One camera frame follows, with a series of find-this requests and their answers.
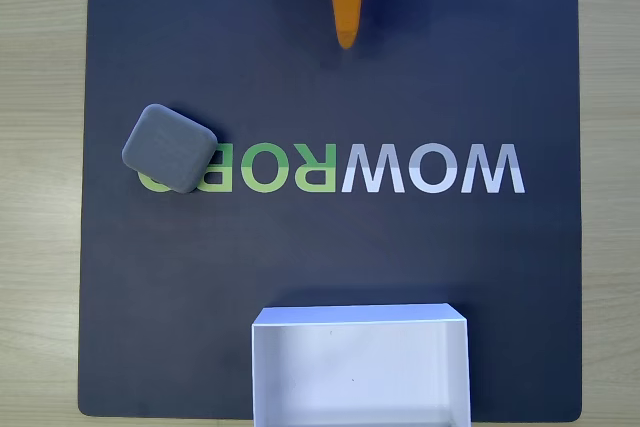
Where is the grey square rounded case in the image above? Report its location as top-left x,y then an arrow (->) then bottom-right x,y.
121,103 -> 219,195

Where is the dark blue WOWROBO mat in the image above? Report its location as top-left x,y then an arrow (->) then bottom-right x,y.
77,0 -> 584,421

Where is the white open cardboard box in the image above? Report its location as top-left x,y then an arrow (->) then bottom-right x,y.
250,303 -> 472,427

